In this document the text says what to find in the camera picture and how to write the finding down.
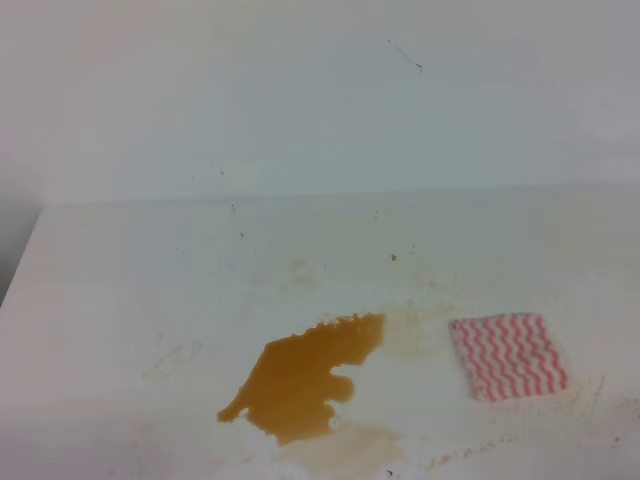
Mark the pink white striped rag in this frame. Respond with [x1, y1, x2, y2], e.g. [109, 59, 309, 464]
[449, 312, 570, 403]

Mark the brown coffee spill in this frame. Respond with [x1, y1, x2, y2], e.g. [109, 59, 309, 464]
[217, 313, 386, 445]

